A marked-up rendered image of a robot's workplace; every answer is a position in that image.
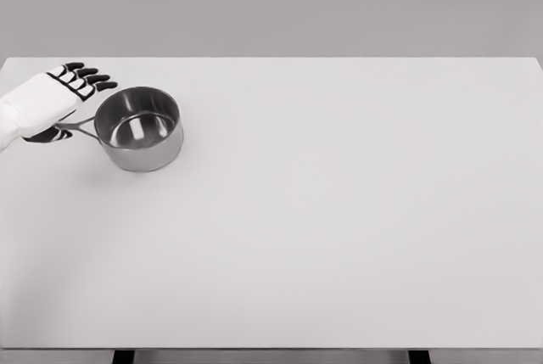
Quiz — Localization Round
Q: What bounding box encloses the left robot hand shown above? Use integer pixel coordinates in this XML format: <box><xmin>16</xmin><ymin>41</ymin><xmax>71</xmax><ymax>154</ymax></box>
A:
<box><xmin>2</xmin><ymin>60</ymin><xmax>119</xmax><ymax>144</ymax></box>

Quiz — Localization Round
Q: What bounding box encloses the steel saucepan with handle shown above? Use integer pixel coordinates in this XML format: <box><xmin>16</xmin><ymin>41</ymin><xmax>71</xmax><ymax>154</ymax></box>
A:
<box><xmin>54</xmin><ymin>87</ymin><xmax>185</xmax><ymax>173</ymax></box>

